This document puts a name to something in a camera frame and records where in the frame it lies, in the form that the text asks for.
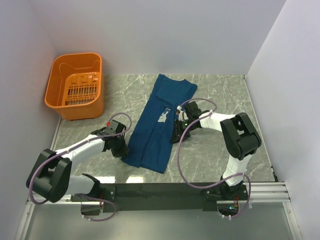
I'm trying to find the orange plastic basket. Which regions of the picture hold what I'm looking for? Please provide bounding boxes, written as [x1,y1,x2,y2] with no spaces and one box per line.
[44,52,105,121]

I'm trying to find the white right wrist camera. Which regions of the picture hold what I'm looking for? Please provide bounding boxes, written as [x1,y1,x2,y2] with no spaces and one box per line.
[176,105,189,122]

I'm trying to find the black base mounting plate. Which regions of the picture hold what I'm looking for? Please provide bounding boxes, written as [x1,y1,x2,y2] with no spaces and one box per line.
[69,182,250,215]

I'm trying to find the blue Mickey Mouse t-shirt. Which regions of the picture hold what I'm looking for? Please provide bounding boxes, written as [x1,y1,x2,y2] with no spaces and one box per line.
[121,74,198,174]

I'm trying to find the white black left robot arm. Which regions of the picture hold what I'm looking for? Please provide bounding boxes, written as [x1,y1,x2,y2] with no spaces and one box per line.
[26,120,128,205]

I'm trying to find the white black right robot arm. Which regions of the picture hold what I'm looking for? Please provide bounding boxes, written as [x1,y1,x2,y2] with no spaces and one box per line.
[170,99,262,200]

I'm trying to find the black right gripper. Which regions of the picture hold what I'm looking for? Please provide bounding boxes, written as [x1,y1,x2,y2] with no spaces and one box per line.
[169,119,198,144]

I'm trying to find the aluminium frame rails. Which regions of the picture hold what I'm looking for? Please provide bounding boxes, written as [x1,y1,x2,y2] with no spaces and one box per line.
[14,117,301,240]

